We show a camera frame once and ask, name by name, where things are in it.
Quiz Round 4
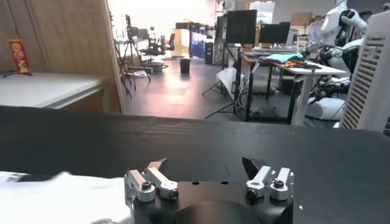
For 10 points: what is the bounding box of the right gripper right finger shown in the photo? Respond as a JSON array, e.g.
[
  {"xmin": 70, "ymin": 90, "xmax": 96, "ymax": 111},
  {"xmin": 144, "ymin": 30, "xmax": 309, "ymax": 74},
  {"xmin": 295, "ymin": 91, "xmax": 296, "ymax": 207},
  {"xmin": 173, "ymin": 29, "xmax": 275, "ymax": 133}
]
[{"xmin": 242, "ymin": 156, "xmax": 295, "ymax": 201}]

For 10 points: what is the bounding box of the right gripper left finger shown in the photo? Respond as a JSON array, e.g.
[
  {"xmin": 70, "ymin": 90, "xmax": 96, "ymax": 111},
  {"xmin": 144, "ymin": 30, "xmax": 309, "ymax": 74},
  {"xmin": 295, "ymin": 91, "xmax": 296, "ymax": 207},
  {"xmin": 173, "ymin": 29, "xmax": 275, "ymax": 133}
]
[{"xmin": 124, "ymin": 158, "xmax": 180, "ymax": 203}]

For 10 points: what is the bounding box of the white t-shirt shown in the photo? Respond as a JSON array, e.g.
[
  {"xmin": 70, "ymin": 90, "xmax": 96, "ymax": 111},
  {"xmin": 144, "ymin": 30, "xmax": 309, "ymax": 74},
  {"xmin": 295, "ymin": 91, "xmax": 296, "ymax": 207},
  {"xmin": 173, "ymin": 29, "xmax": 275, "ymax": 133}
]
[{"xmin": 0, "ymin": 170, "xmax": 133, "ymax": 224}]

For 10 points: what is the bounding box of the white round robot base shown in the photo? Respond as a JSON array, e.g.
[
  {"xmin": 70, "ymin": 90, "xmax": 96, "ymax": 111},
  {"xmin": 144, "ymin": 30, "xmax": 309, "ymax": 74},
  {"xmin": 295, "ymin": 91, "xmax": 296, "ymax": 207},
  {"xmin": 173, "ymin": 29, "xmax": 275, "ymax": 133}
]
[{"xmin": 306, "ymin": 97, "xmax": 347, "ymax": 121}]

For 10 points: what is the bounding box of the black table cover cloth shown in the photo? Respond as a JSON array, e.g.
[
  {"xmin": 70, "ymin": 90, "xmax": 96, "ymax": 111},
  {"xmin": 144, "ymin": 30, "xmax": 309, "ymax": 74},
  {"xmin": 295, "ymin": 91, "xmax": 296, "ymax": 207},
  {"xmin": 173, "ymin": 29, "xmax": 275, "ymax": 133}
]
[{"xmin": 0, "ymin": 105, "xmax": 390, "ymax": 224}]

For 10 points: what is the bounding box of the black monitor tripod stand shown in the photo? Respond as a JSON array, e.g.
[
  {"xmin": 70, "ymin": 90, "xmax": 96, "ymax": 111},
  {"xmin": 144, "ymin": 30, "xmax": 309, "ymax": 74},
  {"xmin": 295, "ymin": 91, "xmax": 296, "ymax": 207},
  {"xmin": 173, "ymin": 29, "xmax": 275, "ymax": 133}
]
[{"xmin": 204, "ymin": 42, "xmax": 244, "ymax": 119}]

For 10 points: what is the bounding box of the white standing desk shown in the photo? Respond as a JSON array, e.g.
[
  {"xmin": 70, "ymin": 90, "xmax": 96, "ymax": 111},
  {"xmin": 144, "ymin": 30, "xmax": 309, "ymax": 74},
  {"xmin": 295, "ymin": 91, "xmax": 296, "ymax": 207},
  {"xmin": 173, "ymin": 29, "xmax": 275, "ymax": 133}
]
[{"xmin": 242, "ymin": 50, "xmax": 348, "ymax": 126}]

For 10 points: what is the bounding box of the white reflector board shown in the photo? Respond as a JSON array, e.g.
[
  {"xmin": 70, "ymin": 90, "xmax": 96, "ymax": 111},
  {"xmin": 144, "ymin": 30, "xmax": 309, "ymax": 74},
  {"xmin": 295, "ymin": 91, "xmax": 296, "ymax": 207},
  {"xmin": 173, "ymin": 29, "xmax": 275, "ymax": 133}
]
[{"xmin": 216, "ymin": 66, "xmax": 238, "ymax": 100}]

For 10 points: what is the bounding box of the black trash bin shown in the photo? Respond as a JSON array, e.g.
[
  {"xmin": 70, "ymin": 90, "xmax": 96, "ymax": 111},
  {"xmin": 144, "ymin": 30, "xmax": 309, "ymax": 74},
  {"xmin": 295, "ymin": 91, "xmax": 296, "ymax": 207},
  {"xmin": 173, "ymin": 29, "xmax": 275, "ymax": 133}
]
[{"xmin": 179, "ymin": 57, "xmax": 191, "ymax": 75}]

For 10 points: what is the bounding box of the teal folded cloth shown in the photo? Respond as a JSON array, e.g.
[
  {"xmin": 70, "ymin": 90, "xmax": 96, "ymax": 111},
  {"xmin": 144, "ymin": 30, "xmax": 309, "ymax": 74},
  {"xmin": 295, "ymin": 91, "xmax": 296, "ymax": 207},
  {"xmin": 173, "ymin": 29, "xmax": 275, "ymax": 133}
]
[{"xmin": 263, "ymin": 53, "xmax": 307, "ymax": 65}]

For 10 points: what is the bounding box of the black office chair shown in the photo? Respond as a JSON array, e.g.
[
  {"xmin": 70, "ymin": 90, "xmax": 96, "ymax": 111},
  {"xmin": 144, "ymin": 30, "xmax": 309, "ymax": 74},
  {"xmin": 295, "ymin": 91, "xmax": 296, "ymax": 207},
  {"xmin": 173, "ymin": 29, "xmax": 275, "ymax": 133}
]
[{"xmin": 141, "ymin": 33, "xmax": 176, "ymax": 57}]

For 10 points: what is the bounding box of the white air cooler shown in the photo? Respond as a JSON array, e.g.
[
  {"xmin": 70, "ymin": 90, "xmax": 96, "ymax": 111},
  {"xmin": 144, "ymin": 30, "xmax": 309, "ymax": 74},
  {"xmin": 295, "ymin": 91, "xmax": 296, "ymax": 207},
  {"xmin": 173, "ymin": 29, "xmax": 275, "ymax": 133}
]
[{"xmin": 339, "ymin": 10, "xmax": 390, "ymax": 132}]

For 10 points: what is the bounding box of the white side table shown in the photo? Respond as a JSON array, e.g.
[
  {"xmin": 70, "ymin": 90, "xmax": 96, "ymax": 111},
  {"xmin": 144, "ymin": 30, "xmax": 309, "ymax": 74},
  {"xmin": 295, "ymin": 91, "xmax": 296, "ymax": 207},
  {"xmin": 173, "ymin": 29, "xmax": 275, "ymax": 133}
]
[{"xmin": 0, "ymin": 72, "xmax": 106, "ymax": 110}]

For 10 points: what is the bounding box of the small black monitor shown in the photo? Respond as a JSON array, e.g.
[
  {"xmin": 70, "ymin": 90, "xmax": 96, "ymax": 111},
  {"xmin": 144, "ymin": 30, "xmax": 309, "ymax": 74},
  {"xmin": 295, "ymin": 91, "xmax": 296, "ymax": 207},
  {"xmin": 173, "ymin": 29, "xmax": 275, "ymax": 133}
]
[{"xmin": 258, "ymin": 21, "xmax": 291, "ymax": 44}]

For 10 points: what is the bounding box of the black monitor on stand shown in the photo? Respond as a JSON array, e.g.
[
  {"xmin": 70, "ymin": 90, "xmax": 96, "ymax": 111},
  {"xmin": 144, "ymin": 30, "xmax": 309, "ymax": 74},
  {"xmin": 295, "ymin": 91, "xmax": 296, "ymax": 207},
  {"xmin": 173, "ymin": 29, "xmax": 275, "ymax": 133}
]
[{"xmin": 225, "ymin": 9, "xmax": 258, "ymax": 46}]

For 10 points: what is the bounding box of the white humanoid robot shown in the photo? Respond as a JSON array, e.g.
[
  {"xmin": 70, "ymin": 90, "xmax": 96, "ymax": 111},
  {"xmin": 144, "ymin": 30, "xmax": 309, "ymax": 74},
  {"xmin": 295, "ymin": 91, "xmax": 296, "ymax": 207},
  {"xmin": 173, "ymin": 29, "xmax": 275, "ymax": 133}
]
[{"xmin": 304, "ymin": 0, "xmax": 371, "ymax": 74}]

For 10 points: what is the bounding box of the wooden folding screen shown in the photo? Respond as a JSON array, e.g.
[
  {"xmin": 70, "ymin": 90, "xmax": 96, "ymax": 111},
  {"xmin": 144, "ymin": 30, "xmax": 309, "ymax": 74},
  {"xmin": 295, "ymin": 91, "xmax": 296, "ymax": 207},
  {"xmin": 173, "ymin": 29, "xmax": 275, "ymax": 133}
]
[{"xmin": 0, "ymin": 0, "xmax": 126, "ymax": 114}]

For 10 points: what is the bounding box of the brown cardboard box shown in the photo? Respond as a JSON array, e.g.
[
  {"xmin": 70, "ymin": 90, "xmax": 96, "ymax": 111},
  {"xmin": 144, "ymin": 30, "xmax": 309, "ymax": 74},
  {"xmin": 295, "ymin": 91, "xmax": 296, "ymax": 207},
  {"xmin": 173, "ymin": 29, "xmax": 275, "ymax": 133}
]
[{"xmin": 291, "ymin": 11, "xmax": 314, "ymax": 27}]

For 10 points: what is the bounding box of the red chips can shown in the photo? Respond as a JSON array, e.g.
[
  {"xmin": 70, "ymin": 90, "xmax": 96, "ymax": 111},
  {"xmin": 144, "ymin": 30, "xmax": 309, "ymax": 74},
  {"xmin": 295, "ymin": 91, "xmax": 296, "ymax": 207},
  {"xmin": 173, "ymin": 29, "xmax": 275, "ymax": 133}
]
[{"xmin": 8, "ymin": 38, "xmax": 32, "ymax": 76}]

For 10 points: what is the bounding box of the camera on black tripod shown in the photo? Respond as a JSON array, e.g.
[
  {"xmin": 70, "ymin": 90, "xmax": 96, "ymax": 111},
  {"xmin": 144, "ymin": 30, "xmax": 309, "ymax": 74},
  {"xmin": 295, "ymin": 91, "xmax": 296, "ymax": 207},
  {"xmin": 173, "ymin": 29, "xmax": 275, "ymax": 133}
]
[{"xmin": 117, "ymin": 14, "xmax": 152, "ymax": 98}]

